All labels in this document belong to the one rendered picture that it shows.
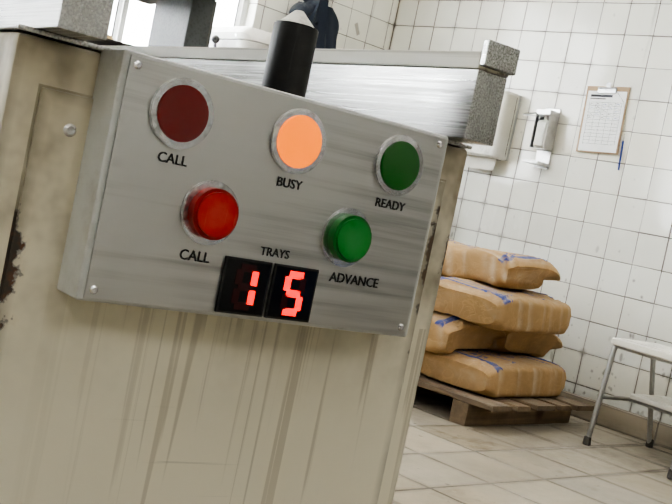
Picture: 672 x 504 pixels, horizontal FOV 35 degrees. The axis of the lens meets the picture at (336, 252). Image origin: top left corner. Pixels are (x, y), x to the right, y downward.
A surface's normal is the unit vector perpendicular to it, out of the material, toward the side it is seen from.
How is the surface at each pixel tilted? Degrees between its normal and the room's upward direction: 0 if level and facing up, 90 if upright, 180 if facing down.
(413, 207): 90
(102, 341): 90
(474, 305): 103
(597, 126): 89
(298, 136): 90
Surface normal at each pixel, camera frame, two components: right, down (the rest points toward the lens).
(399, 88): -0.79, -0.14
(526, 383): 0.73, 0.18
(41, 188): 0.57, 0.16
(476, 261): -0.62, -0.09
